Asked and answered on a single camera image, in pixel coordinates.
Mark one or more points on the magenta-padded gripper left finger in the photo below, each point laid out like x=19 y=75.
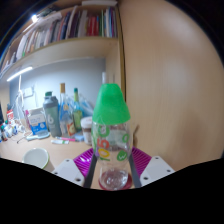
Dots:
x=68 y=171

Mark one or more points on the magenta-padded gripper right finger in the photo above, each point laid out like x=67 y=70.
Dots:
x=158 y=168

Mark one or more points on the clear bottle with green cap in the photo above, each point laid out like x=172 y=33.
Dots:
x=110 y=106

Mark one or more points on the white tube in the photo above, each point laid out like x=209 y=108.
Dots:
x=60 y=142

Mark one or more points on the pink pen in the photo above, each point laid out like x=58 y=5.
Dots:
x=65 y=138

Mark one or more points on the brown jar with white lid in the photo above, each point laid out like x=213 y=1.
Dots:
x=86 y=131

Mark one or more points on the light blue hair brush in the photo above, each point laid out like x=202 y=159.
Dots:
x=39 y=135

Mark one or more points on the glass bottle with green cap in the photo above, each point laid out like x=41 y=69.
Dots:
x=77 y=116

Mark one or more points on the white and blue box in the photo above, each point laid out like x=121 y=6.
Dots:
x=37 y=124

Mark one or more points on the red and white canister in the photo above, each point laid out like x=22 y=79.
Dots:
x=10 y=116

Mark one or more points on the tall green can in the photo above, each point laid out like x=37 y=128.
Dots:
x=48 y=93

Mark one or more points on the clear glass bottle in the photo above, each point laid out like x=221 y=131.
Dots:
x=104 y=78

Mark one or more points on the white light bar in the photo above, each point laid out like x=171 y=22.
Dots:
x=20 y=73

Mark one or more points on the wooden shelf unit with books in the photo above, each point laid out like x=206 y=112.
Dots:
x=73 y=46

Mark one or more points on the white wall socket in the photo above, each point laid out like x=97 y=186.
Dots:
x=28 y=91

